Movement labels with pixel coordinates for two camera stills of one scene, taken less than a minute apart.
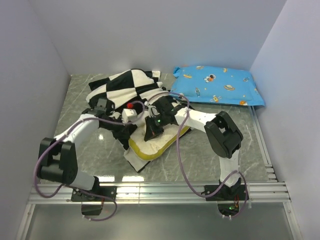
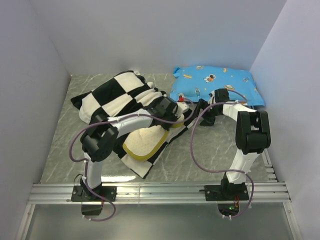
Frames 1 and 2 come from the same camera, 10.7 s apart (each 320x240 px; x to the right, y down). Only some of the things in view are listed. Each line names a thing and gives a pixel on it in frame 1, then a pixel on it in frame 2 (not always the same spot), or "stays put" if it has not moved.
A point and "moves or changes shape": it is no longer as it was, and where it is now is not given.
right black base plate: [225, 193] stays put
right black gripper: [152, 131] to [207, 121]
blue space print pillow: [216, 84] stays put
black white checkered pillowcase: [126, 92] moves or changes shape
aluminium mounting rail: [265, 193] stays put
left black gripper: [123, 133] to [175, 118]
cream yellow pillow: [155, 146] moves or changes shape
